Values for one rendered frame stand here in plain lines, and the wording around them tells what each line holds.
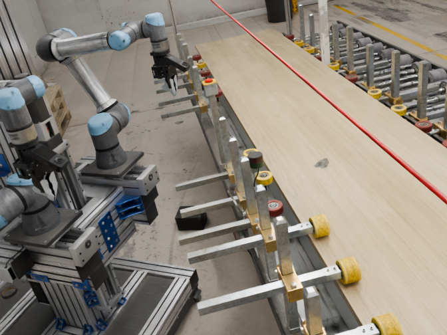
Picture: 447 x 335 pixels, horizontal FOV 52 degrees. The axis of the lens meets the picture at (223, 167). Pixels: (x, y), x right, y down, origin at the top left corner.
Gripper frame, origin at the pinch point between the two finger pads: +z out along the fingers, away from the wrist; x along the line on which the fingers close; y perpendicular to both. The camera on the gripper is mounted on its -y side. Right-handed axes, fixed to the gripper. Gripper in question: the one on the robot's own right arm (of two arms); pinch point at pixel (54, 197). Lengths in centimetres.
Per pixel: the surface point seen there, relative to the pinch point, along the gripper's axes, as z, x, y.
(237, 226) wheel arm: 46, -51, -35
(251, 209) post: 42, -58, -40
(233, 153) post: 27, -79, -26
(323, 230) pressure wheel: 37, -43, -73
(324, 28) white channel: 17, -243, -34
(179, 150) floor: 132, -260, 119
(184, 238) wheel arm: 46, -39, -16
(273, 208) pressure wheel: 41, -59, -49
